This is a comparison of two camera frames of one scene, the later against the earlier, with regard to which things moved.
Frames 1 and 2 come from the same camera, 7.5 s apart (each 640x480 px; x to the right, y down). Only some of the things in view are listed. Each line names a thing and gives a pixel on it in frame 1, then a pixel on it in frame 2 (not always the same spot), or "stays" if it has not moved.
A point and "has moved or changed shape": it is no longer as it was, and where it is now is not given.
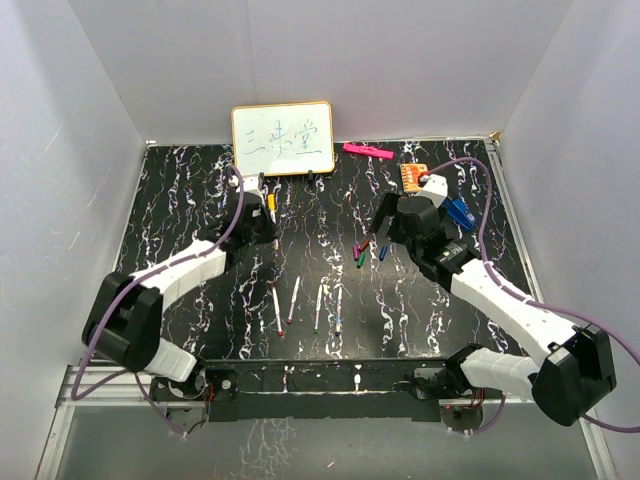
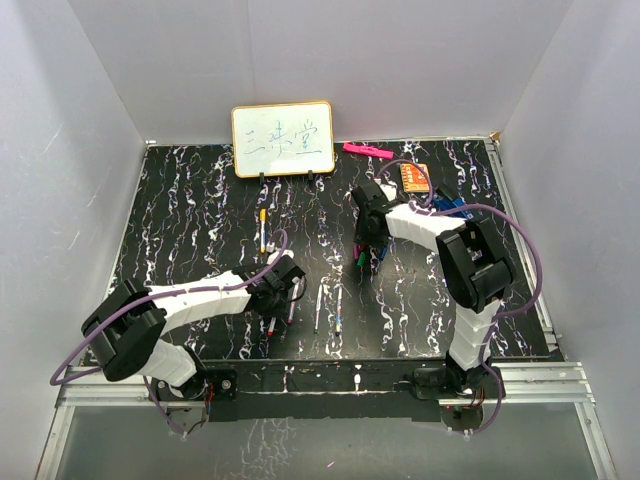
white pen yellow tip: (273, 218) has moved or changed shape
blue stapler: (460, 213) stays
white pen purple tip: (293, 301) stays
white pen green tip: (319, 302) stays
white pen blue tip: (339, 312) stays
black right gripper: (387, 208) -> (362, 237)
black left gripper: (270, 228) -> (275, 311)
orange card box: (411, 173) stays
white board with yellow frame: (283, 139) stays
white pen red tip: (280, 332) -> (271, 332)
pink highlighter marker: (368, 150) stays
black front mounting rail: (316, 388) stays
